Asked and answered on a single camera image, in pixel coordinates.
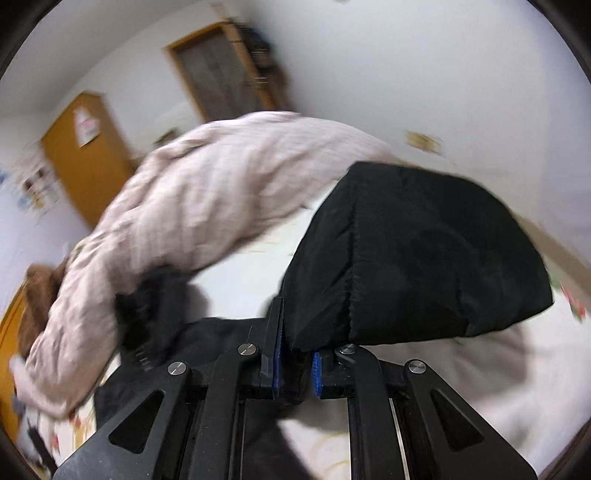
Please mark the wall socket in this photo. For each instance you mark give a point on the wall socket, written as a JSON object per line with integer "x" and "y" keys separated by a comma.
{"x": 424, "y": 141}

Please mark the paper sheet on door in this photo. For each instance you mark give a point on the paper sheet on door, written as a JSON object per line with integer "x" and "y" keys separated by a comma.
{"x": 87, "y": 127}

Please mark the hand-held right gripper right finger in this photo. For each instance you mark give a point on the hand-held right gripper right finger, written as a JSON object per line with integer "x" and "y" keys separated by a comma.
{"x": 316, "y": 374}

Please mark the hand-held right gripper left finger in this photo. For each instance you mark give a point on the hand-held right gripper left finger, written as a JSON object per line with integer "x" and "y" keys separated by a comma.
{"x": 275, "y": 357}

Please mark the pink patterned quilt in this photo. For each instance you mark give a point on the pink patterned quilt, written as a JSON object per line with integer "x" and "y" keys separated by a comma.
{"x": 184, "y": 198}

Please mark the orange wooden door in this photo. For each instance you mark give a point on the orange wooden door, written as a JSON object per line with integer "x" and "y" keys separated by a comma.
{"x": 87, "y": 184}

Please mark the cartoon wall poster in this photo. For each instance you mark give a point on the cartoon wall poster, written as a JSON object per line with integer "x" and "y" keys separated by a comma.
{"x": 34, "y": 187}

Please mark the black quilted jacket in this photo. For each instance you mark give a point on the black quilted jacket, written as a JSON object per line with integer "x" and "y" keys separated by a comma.
{"x": 415, "y": 254}

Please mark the white rose print blanket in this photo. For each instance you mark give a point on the white rose print blanket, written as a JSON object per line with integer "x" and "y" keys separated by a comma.
{"x": 461, "y": 392}

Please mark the brown plush cloth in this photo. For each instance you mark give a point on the brown plush cloth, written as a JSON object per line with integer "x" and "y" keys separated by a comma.
{"x": 39, "y": 295}

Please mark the wooden bed headboard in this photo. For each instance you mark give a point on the wooden bed headboard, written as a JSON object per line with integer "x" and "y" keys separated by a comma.
{"x": 7, "y": 350}

